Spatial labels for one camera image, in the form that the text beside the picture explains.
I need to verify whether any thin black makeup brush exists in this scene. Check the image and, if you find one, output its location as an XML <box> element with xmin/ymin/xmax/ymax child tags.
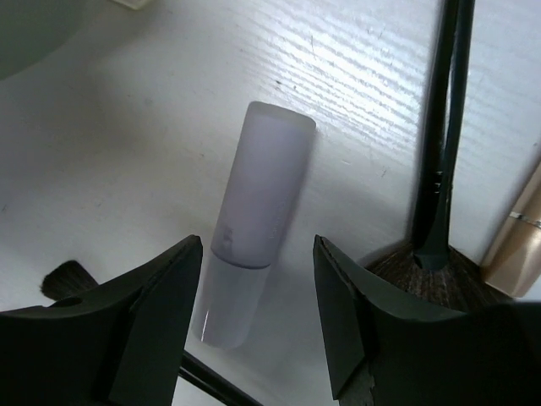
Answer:
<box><xmin>41</xmin><ymin>261</ymin><xmax>265</xmax><ymax>406</ymax></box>

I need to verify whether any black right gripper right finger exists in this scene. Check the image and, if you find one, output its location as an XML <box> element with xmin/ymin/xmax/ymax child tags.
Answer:
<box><xmin>313</xmin><ymin>236</ymin><xmax>540</xmax><ymax>405</ymax></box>

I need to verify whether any cream cylindrical drawer organizer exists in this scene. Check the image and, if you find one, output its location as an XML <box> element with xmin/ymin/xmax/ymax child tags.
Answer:
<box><xmin>1</xmin><ymin>1</ymin><xmax>161</xmax><ymax>80</ymax></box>

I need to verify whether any lavender white cosmetic tube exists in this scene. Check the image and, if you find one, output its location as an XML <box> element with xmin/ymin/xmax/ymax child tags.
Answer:
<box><xmin>193</xmin><ymin>101</ymin><xmax>316</xmax><ymax>349</ymax></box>

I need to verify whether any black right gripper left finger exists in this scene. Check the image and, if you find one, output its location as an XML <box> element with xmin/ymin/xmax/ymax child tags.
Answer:
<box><xmin>1</xmin><ymin>235</ymin><xmax>202</xmax><ymax>405</ymax></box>

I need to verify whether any black fan makeup brush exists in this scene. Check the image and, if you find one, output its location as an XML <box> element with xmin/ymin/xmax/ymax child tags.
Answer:
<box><xmin>367</xmin><ymin>1</ymin><xmax>510</xmax><ymax>312</ymax></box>

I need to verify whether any rose gold lipstick tube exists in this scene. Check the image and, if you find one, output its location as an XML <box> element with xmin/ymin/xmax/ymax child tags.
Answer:
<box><xmin>481</xmin><ymin>167</ymin><xmax>540</xmax><ymax>298</ymax></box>

